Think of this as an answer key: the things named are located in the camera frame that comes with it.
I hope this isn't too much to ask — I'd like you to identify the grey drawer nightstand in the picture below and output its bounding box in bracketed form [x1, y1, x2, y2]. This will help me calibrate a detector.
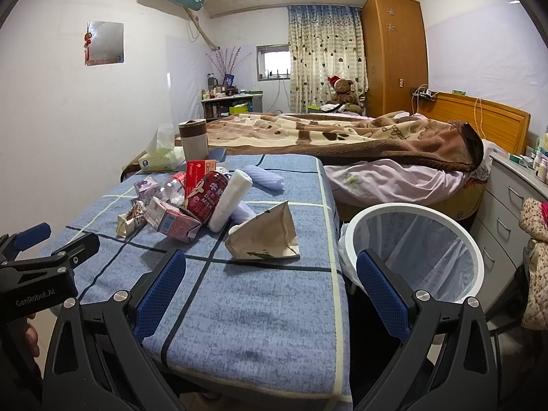
[470, 153, 547, 313]

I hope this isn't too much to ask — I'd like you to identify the blue plaid table cloth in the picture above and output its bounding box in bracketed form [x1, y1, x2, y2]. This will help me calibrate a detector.
[43, 155, 352, 410]

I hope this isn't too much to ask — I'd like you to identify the wooden wardrobe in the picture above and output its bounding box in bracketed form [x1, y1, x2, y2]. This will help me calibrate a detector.
[361, 0, 428, 117]

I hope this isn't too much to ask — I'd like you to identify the window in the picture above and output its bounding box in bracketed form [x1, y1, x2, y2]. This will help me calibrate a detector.
[256, 45, 292, 81]

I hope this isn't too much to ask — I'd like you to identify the heart pattern curtain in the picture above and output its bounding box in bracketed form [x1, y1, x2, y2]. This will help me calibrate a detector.
[288, 5, 369, 112]

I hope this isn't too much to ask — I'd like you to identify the yellow tissue pack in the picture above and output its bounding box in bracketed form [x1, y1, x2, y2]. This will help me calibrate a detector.
[138, 123, 185, 173]

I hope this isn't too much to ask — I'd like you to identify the purple drink carton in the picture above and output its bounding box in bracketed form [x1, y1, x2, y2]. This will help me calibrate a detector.
[134, 175, 160, 204]

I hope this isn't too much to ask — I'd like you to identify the lavender striped roll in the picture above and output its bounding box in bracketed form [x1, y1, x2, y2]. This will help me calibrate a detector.
[231, 201, 256, 225]
[244, 165, 285, 192]

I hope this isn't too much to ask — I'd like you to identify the white round trash bin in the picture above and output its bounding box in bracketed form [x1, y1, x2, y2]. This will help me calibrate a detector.
[338, 202, 485, 303]

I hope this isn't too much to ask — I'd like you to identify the small shelf desk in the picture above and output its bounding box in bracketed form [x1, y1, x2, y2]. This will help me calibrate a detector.
[201, 92, 263, 122]

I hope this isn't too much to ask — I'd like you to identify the brown white tumbler cup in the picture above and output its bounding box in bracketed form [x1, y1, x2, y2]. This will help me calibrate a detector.
[178, 119, 209, 161]

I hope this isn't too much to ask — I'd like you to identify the dark blue glasses case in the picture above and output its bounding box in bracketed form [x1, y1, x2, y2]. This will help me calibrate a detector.
[206, 148, 227, 162]

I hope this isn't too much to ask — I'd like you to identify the teddy bear santa hat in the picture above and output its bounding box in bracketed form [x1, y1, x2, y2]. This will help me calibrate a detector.
[328, 75, 363, 115]

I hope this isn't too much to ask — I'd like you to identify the pink bed sheet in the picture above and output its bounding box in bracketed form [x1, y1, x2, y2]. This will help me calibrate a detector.
[324, 138, 505, 209]

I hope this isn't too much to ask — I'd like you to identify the purple branch vase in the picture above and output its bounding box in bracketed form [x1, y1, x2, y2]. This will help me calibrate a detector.
[206, 47, 252, 87]

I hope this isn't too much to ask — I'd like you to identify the silver wall poster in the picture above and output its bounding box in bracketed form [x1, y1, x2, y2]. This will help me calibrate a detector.
[84, 21, 124, 66]

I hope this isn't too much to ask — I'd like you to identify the floral padded jacket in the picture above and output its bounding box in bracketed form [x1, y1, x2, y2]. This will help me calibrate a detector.
[518, 198, 548, 331]

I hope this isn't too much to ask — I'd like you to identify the red cartoon drink can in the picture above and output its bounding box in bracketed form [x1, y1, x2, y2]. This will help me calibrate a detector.
[185, 171, 228, 224]

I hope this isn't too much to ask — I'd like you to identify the snack wrapper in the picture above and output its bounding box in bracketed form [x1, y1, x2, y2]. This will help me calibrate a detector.
[116, 199, 147, 238]

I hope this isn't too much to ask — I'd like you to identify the red medicine box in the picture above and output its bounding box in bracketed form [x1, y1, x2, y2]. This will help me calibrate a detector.
[185, 160, 216, 198]

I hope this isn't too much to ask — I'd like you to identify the brown paper bag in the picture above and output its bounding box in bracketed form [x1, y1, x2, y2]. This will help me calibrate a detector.
[225, 201, 300, 261]

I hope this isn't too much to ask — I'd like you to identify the brown paw print blanket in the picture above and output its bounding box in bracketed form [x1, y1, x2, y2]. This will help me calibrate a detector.
[206, 111, 484, 173]

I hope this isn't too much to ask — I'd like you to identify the clear plastic bottle red label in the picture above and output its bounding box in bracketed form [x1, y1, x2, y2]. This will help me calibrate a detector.
[156, 172, 186, 207]

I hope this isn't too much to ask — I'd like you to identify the wooden headboard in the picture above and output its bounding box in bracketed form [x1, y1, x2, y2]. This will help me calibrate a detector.
[413, 92, 531, 154]

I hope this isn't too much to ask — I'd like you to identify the pink milk carton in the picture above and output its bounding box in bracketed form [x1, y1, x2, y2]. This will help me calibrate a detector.
[144, 197, 201, 243]

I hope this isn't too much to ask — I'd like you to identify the person left hand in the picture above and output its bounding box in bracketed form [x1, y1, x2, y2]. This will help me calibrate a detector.
[24, 314, 40, 358]

